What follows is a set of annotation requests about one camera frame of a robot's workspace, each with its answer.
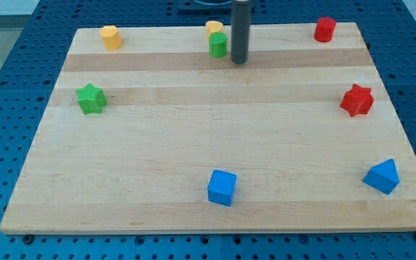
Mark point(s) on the blue cube block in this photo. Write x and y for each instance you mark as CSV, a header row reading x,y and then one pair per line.
x,y
221,187

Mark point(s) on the yellow hexagon block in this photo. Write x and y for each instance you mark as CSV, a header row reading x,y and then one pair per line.
x,y
111,37

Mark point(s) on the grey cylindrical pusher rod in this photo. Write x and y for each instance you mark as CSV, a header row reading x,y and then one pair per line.
x,y
240,22

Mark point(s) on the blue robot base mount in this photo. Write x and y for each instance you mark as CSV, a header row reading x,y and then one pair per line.
x,y
211,7

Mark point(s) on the red cylinder block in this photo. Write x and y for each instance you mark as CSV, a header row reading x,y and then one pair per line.
x,y
324,30

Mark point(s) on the wooden board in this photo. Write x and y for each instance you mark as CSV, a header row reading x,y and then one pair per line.
x,y
175,114

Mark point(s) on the green cylinder block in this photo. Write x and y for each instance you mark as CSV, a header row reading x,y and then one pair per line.
x,y
218,44

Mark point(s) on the blue triangular prism block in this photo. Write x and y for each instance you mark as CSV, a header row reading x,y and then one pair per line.
x,y
383,177

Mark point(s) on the red star block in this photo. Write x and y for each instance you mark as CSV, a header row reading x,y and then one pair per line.
x,y
357,101

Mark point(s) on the yellow heart block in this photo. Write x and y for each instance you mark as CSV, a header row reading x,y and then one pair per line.
x,y
213,26

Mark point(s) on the green star block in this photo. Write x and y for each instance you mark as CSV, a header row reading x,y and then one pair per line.
x,y
91,99

